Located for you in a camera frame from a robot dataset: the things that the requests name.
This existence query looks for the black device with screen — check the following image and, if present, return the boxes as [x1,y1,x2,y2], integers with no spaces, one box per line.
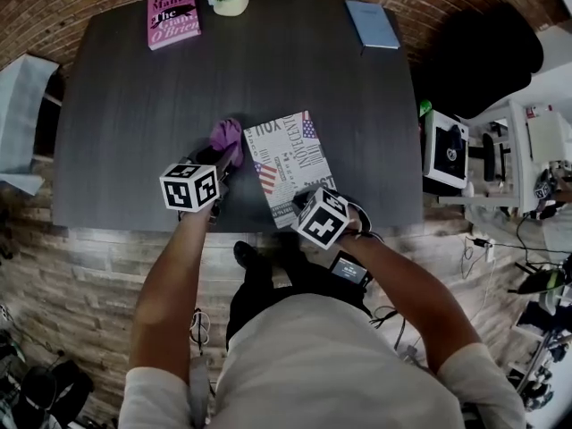
[329,250,373,288]

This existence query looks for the person's right forearm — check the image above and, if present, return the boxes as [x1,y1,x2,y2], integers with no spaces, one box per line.
[339,232,482,374]

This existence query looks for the white box with black print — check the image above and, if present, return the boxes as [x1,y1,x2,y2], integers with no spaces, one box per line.
[422,108,470,190]

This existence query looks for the white open box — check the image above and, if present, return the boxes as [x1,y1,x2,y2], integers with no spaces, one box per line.
[525,112,572,164]

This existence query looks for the person's black shoe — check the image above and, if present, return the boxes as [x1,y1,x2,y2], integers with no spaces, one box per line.
[233,240,260,270]

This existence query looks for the white desk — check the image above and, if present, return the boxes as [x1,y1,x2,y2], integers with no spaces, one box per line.
[437,100,572,216]

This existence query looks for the black round device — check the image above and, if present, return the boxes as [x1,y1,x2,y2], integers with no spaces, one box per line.
[517,268,572,306]

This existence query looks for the white printed flag book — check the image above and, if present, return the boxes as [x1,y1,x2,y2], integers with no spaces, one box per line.
[243,110,339,231]

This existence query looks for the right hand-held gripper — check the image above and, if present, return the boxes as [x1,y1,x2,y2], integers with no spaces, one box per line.
[290,187,350,252]

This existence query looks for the pink book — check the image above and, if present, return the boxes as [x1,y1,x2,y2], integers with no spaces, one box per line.
[146,0,202,52]

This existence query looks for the black equipment stand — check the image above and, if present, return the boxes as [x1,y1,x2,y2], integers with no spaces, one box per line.
[0,207,19,258]

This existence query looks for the person's black trousers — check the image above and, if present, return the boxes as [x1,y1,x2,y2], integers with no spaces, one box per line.
[225,239,372,352]

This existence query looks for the blue notebook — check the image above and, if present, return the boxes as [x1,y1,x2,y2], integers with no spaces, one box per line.
[344,0,401,51]

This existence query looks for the person's white shirt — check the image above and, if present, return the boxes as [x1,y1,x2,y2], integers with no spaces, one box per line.
[118,292,528,429]

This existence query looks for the purple cloth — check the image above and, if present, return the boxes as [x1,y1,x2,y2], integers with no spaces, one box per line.
[208,117,246,169]

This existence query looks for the black office chair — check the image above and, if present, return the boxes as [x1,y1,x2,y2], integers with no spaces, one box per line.
[413,2,545,120]

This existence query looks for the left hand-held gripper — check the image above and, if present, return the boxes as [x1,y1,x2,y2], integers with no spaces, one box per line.
[159,143,245,225]

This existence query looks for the person's left forearm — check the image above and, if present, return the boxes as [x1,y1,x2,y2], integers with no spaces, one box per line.
[129,207,215,383]

